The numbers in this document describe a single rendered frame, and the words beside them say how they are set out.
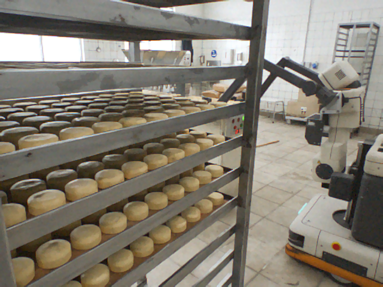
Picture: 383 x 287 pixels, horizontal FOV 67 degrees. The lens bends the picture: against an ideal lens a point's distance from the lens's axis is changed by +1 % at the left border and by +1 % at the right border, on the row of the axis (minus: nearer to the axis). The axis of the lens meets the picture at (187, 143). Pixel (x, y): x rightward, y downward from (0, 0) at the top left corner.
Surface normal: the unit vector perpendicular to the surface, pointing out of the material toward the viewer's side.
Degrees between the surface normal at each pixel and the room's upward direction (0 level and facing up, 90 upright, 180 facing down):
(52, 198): 0
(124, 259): 0
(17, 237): 90
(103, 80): 90
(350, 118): 90
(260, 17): 90
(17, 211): 0
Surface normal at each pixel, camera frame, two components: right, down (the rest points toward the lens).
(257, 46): -0.62, 0.22
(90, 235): 0.02, -0.96
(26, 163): 0.78, 0.19
